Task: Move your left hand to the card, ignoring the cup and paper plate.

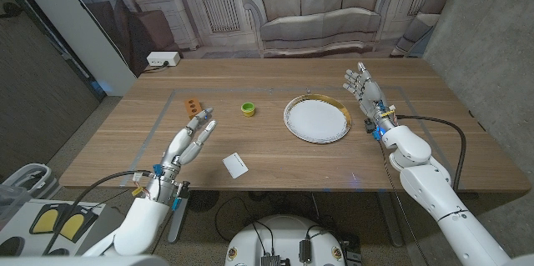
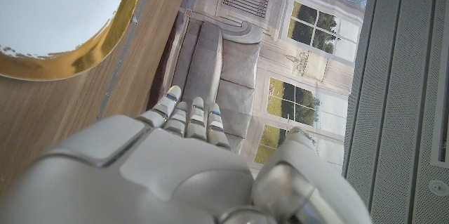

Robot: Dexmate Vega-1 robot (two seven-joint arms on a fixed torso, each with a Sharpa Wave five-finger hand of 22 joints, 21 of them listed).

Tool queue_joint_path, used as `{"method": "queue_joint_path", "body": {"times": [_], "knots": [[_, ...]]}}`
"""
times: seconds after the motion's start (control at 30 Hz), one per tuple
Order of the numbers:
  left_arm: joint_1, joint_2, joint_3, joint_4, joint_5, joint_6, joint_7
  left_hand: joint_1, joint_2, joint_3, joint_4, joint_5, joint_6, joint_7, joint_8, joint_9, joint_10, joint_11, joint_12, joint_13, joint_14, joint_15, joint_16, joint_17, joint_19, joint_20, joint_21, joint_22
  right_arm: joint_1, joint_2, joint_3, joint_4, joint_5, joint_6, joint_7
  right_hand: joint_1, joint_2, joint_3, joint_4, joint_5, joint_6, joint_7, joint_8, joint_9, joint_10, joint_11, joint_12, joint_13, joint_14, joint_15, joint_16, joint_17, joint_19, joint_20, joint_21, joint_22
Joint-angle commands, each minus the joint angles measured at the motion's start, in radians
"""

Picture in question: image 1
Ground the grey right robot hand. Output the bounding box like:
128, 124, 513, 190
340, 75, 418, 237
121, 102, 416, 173
342, 61, 398, 142

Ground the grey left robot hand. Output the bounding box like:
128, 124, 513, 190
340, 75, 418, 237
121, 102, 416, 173
144, 106, 219, 213

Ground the gold-rimmed white paper plate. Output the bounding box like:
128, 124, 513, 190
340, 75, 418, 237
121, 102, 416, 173
283, 93, 353, 145

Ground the white card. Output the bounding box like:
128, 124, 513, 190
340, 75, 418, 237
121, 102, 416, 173
221, 152, 249, 180

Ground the brown wooden block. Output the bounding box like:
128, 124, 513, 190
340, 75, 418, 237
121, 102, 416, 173
184, 97, 204, 120

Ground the black round floor base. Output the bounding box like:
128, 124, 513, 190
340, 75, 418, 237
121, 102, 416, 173
186, 190, 220, 213

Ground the grey table leg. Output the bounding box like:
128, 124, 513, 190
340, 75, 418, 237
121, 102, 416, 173
377, 190, 405, 248
167, 189, 191, 244

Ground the white power strip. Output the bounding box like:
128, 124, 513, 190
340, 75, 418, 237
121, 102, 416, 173
146, 51, 182, 68

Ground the white floor board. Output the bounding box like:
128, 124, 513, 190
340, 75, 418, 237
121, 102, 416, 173
0, 198, 128, 258

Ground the printed sofa room backdrop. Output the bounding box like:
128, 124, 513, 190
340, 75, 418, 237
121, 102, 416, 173
53, 0, 472, 78

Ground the yellow black foot pedal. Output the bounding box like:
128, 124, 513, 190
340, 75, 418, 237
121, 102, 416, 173
58, 207, 99, 243
28, 203, 63, 235

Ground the white robot torso base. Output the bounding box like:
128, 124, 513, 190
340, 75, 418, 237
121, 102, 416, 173
224, 214, 347, 266

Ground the black adapter box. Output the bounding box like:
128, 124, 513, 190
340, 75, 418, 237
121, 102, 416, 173
299, 239, 312, 263

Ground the clear plastic box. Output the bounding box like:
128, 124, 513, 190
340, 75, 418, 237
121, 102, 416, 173
0, 183, 33, 232

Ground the thin black floor cable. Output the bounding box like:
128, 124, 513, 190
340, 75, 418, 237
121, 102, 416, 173
214, 196, 256, 243

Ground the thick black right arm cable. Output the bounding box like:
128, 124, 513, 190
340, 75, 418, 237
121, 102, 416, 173
395, 114, 467, 192

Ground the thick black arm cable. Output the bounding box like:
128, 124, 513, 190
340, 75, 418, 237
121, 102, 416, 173
395, 114, 467, 192
41, 169, 154, 257

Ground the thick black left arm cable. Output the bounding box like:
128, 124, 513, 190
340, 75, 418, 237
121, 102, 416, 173
41, 169, 154, 257

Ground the white grey handled container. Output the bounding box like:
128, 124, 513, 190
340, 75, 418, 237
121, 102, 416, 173
2, 163, 62, 200

